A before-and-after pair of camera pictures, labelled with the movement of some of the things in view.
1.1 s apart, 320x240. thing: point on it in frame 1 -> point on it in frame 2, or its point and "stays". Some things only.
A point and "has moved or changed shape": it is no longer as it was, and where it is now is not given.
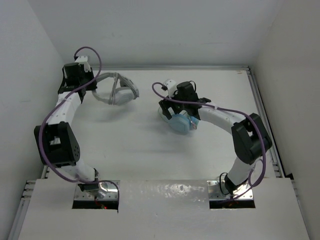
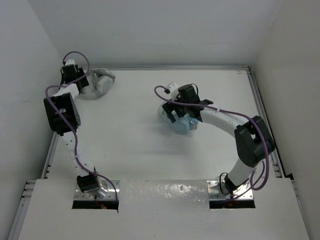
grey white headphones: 124,90 -> 100,83
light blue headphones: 181,123 stays
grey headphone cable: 111,100 has moved or changed shape
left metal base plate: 109,187 stays
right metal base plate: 217,191 stays
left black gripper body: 86,77 stays
